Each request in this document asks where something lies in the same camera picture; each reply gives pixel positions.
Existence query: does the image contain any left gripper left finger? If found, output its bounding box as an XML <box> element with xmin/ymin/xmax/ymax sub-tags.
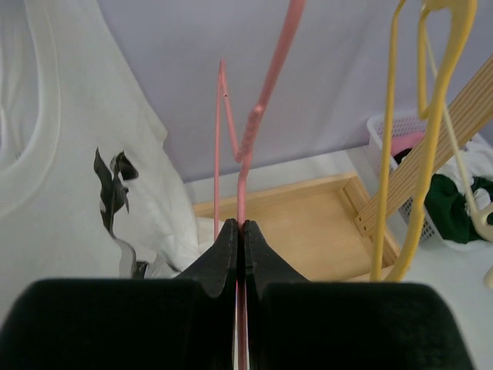
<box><xmin>1</xmin><ymin>219</ymin><xmax>239</xmax><ymax>369</ymax></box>

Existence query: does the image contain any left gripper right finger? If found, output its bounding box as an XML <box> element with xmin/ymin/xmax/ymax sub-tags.
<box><xmin>243</xmin><ymin>221</ymin><xmax>474</xmax><ymax>369</ymax></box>

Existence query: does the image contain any white t shirt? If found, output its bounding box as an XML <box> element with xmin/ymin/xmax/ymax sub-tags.
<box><xmin>1</xmin><ymin>1</ymin><xmax>213</xmax><ymax>301</ymax></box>

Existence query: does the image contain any pink hanger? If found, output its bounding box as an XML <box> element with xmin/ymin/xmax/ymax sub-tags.
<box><xmin>213</xmin><ymin>0</ymin><xmax>307</xmax><ymax>370</ymax></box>

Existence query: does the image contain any dark green t shirt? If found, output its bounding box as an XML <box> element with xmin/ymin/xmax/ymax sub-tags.
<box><xmin>392</xmin><ymin>144</ymin><xmax>493</xmax><ymax>244</ymax></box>

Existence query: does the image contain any pink t shirt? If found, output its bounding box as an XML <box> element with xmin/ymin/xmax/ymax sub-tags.
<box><xmin>391</xmin><ymin>132</ymin><xmax>424</xmax><ymax>156</ymax></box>

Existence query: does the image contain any cream hanger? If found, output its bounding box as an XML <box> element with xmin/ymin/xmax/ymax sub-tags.
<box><xmin>424</xmin><ymin>30</ymin><xmax>492</xmax><ymax>289</ymax></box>

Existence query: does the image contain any wooden clothes rack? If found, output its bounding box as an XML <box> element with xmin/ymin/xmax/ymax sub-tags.
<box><xmin>193</xmin><ymin>55</ymin><xmax>492</xmax><ymax>281</ymax></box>

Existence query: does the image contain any white plastic basket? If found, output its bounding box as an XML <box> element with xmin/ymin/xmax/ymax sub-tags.
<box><xmin>389</xmin><ymin>112</ymin><xmax>492</xmax><ymax>251</ymax></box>

